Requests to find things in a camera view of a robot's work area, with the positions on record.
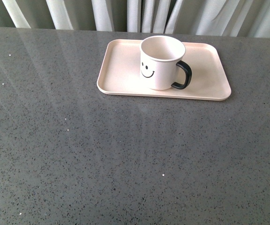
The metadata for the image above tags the beige rectangular plastic tray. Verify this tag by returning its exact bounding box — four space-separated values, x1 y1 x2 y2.
97 39 232 101

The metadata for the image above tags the white smiley mug black handle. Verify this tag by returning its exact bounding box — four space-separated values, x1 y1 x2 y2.
140 36 192 90

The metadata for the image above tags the white pleated curtain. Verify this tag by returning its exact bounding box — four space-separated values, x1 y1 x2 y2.
0 0 270 38

